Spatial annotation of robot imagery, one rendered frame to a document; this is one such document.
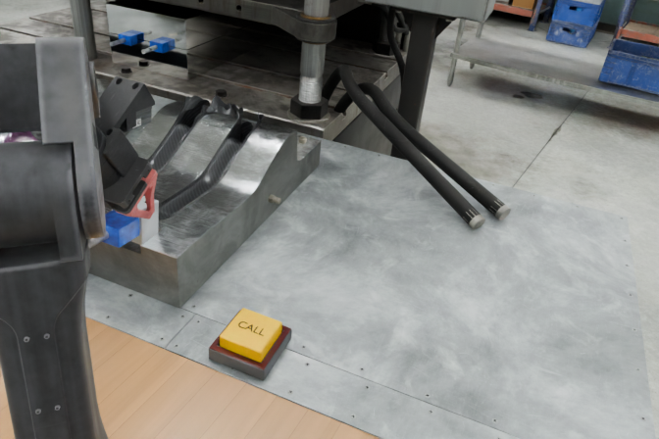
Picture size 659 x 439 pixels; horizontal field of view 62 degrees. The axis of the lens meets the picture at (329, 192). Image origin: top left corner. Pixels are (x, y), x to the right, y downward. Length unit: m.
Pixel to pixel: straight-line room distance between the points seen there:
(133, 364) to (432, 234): 0.55
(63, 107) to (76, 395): 0.18
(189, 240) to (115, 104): 0.21
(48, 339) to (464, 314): 0.62
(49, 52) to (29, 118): 0.05
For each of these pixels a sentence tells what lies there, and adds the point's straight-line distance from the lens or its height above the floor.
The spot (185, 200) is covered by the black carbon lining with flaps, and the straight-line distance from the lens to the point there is 0.90.
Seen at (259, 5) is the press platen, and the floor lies 1.03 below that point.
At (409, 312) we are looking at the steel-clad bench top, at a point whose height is 0.80.
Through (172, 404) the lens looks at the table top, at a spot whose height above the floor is 0.80.
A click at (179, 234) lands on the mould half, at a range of 0.81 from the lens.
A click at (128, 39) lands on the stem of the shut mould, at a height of 0.88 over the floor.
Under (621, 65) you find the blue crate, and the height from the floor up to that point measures 0.39.
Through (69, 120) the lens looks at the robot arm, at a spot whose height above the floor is 1.22.
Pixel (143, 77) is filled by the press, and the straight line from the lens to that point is 1.70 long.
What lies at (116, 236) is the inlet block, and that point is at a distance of 0.76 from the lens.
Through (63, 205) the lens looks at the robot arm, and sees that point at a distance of 0.34.
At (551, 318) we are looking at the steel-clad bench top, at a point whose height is 0.80.
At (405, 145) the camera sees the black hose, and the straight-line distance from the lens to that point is 1.14.
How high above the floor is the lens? 1.36
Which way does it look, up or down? 31 degrees down
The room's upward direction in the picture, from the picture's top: 6 degrees clockwise
